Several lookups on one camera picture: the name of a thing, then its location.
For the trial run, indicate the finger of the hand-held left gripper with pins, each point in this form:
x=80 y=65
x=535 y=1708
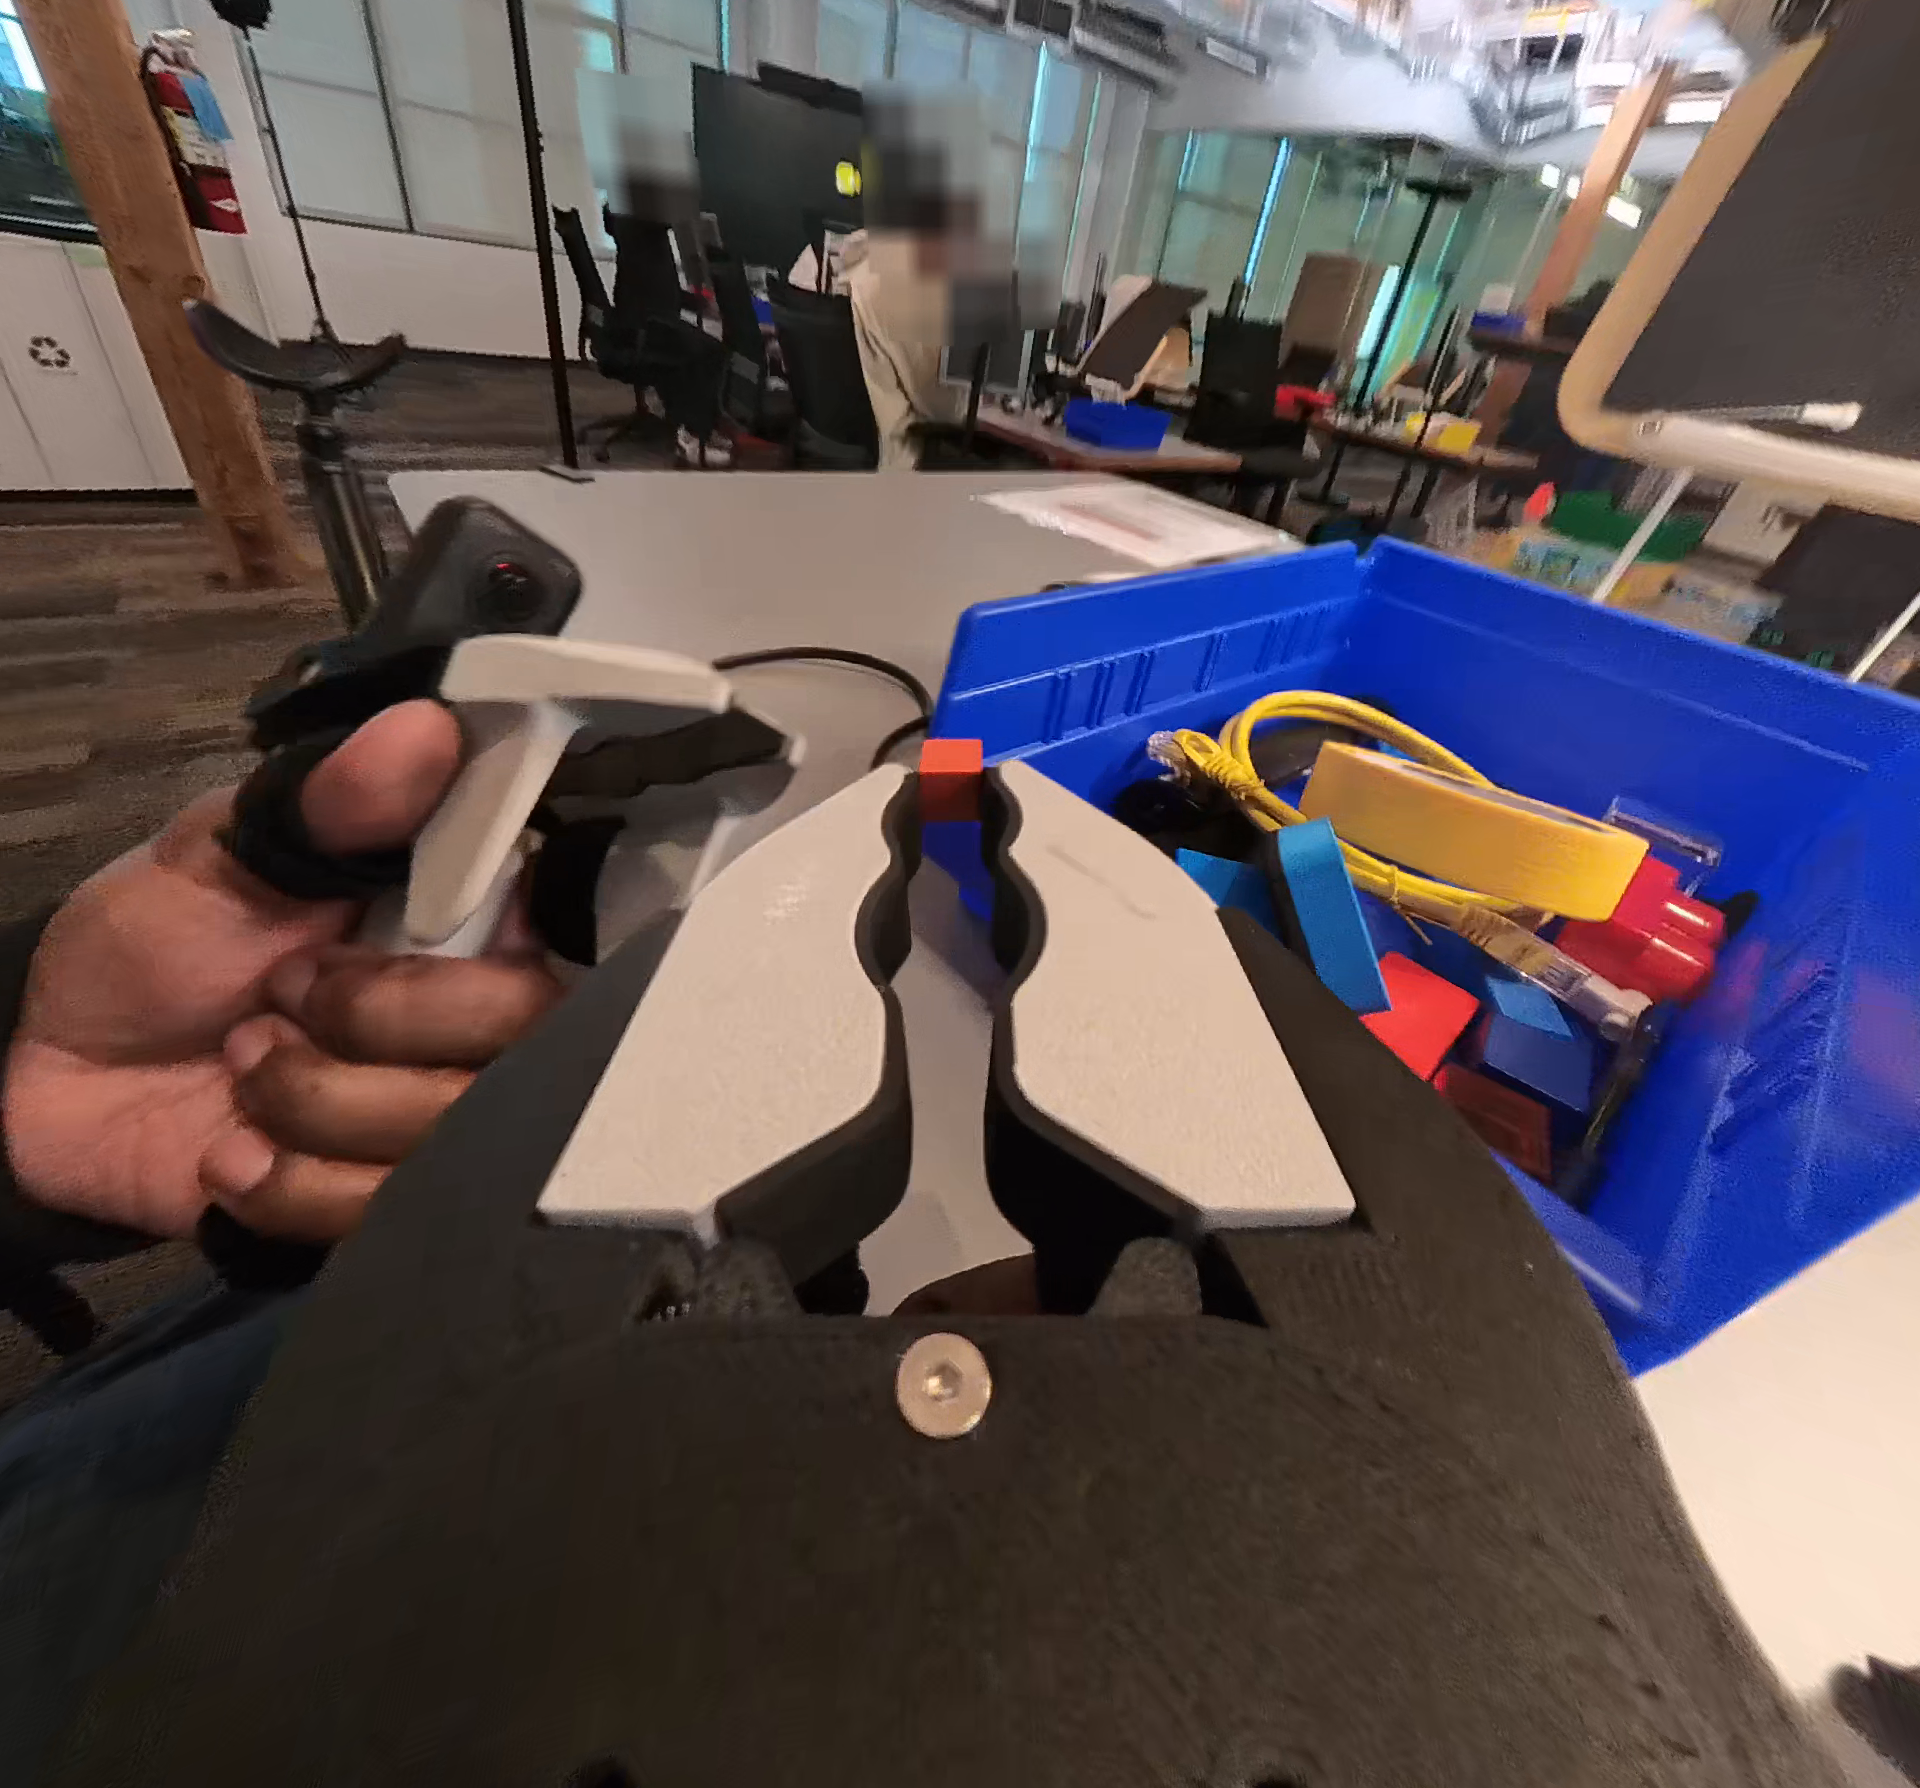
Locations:
x=586 y=678

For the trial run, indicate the wooden post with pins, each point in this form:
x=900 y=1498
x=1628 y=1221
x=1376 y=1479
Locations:
x=134 y=213

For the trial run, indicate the blue eraser with black felt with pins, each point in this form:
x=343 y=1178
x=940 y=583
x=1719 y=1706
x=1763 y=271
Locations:
x=1335 y=917

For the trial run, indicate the clear plastic cube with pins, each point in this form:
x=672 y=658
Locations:
x=1664 y=828

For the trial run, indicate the thin black pole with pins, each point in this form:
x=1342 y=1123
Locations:
x=531 y=168

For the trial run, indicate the white recycling cabinet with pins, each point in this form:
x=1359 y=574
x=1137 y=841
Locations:
x=74 y=363

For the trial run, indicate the black office chair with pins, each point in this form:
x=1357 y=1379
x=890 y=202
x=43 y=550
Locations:
x=818 y=378
x=645 y=318

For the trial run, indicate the red fire extinguisher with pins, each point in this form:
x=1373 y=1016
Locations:
x=188 y=138

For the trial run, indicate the large blue plastic bin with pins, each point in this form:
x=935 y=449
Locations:
x=1725 y=709

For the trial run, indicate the black board with wooden rim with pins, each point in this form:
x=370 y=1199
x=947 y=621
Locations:
x=1756 y=258

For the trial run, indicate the black saddle tripod stand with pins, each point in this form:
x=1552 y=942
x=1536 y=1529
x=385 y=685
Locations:
x=292 y=363

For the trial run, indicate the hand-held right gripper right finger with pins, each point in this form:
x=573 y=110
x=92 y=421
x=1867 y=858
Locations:
x=1153 y=1038

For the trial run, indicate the yellow plastic bin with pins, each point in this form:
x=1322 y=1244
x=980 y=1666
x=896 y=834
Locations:
x=1449 y=434

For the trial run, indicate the small red cube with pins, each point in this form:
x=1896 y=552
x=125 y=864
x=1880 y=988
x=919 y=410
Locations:
x=949 y=775

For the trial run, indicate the paper in plastic sleeve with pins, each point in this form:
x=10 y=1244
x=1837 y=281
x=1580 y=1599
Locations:
x=1126 y=513

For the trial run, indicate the blue block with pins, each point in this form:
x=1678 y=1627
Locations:
x=1538 y=1045

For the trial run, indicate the small blue bin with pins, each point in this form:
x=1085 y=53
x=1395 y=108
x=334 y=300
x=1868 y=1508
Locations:
x=1116 y=422

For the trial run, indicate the dark monitor screen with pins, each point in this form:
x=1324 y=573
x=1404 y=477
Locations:
x=772 y=161

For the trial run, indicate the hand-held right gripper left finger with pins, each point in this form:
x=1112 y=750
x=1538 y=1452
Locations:
x=736 y=1038

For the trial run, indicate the small black metal part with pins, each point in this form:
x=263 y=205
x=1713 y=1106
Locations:
x=1883 y=1712

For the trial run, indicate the red double-peg block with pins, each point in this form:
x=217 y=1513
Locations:
x=1651 y=934

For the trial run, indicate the yellow tape roll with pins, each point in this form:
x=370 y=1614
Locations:
x=1478 y=813

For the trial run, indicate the person's left hand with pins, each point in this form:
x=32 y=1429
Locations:
x=150 y=1038

